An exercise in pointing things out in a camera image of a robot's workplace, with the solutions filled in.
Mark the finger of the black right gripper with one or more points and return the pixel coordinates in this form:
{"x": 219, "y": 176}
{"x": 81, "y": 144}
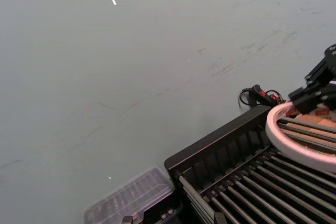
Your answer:
{"x": 319, "y": 72}
{"x": 309, "y": 103}

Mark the roll of white tape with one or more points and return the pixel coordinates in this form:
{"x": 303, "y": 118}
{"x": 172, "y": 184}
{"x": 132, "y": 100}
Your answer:
{"x": 273, "y": 129}

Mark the shallow brown cardboard tray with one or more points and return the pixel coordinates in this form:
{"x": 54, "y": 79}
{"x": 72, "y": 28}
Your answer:
{"x": 304, "y": 118}

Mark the black rack with steel bars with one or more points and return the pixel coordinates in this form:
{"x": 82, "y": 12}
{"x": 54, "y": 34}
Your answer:
{"x": 215, "y": 140}

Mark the clear plastic case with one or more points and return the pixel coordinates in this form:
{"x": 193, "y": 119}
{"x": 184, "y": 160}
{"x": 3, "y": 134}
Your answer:
{"x": 126, "y": 195}

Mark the plain pale wall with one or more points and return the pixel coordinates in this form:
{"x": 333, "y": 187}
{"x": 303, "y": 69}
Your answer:
{"x": 105, "y": 77}

